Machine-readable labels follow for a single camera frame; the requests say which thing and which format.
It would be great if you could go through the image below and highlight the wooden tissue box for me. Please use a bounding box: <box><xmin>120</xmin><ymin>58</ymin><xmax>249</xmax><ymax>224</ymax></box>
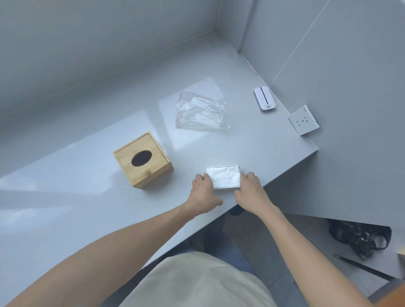
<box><xmin>112</xmin><ymin>132</ymin><xmax>174</xmax><ymax>190</ymax></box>

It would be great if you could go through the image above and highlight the person's right hand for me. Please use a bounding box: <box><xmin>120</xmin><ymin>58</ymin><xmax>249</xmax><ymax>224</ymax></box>
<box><xmin>234</xmin><ymin>172</ymin><xmax>273</xmax><ymax>215</ymax></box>

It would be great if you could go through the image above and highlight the small white flat device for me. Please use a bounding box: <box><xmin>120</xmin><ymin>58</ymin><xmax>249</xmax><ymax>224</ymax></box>
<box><xmin>254</xmin><ymin>86</ymin><xmax>277</xmax><ymax>112</ymax></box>

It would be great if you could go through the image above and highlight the black plastic bag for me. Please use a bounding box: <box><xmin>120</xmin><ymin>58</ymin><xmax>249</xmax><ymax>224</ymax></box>
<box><xmin>329</xmin><ymin>220</ymin><xmax>392</xmax><ymax>261</ymax></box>

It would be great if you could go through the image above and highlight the person's left forearm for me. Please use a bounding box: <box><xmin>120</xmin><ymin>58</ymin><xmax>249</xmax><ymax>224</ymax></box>
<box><xmin>6</xmin><ymin>202</ymin><xmax>203</xmax><ymax>307</ymax></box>

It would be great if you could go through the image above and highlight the person's left hand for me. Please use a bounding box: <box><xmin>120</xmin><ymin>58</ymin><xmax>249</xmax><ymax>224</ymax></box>
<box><xmin>187</xmin><ymin>173</ymin><xmax>224</xmax><ymax>215</ymax></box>

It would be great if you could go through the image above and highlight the white wall socket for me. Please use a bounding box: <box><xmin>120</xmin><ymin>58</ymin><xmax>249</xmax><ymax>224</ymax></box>
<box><xmin>288</xmin><ymin>105</ymin><xmax>320</xmax><ymax>137</ymax></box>

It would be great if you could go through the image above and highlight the thin black rod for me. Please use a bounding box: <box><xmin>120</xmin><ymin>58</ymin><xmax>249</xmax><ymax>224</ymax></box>
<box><xmin>332</xmin><ymin>253</ymin><xmax>396</xmax><ymax>281</ymax></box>

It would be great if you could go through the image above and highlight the white tissue stack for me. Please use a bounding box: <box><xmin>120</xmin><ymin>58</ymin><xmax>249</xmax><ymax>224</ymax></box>
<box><xmin>206</xmin><ymin>164</ymin><xmax>243</xmax><ymax>190</ymax></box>

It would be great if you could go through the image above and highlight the person's right forearm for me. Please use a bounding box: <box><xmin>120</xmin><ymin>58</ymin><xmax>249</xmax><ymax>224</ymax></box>
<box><xmin>256</xmin><ymin>202</ymin><xmax>374</xmax><ymax>307</ymax></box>

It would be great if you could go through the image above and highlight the clear plastic bag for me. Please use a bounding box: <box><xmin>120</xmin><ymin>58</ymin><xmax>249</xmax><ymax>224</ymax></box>
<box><xmin>175</xmin><ymin>90</ymin><xmax>231</xmax><ymax>132</ymax></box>

